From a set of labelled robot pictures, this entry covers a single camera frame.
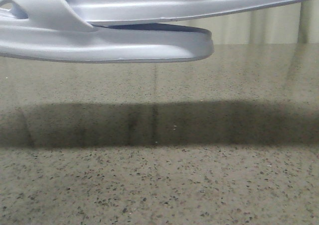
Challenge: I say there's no light blue slipper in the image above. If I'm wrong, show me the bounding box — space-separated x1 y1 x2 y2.
66 0 304 26
0 0 213 63

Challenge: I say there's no beige background curtain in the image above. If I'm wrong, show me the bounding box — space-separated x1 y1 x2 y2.
175 0 319 44

